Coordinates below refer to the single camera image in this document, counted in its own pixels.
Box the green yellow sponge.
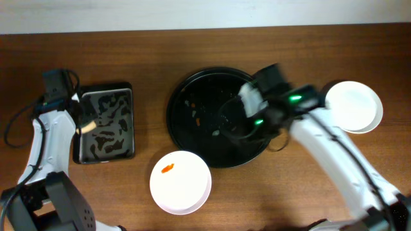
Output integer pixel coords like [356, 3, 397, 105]
[76, 121, 97, 135]

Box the white plate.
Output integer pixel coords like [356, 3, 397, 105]
[325, 81, 383, 134]
[150, 151, 212, 216]

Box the white plate front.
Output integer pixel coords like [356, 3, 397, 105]
[150, 151, 212, 216]

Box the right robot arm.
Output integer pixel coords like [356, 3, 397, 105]
[239, 85, 410, 230]

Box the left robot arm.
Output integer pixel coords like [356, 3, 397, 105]
[1, 96, 124, 230]

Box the black rectangular tray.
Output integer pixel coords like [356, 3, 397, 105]
[72, 81, 136, 166]

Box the round black tray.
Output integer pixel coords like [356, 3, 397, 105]
[166, 67, 269, 168]

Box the silver metal pan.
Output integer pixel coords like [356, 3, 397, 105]
[78, 88, 134, 162]

